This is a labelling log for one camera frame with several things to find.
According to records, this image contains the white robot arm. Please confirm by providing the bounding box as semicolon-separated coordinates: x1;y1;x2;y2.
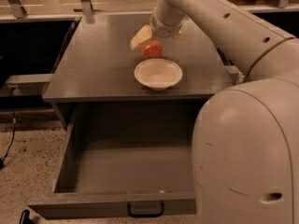
149;0;299;224

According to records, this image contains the black drawer handle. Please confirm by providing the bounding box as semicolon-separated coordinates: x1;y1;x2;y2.
127;201;164;218

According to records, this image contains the open grey top drawer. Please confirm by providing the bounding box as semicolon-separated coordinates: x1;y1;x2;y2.
28;101;198;219

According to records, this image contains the black object bottom left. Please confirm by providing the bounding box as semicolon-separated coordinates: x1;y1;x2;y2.
19;210;33;224

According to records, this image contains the black cable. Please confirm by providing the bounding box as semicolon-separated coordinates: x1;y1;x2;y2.
0;87;18;170

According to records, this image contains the metal railing post middle-left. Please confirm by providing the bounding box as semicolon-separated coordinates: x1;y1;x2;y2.
77;0;95;17

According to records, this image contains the grey cabinet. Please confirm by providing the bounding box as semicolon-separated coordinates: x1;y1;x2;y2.
43;12;233;126

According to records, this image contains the red apple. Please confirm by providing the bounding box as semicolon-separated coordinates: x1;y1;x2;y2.
141;40;164;59

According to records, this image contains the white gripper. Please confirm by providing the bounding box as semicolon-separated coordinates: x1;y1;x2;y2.
130;14;183;50

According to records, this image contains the metal railing post left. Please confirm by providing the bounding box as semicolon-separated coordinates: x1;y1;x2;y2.
7;0;27;19

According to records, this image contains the white bowl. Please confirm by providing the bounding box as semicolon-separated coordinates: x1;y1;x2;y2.
134;59;183;91

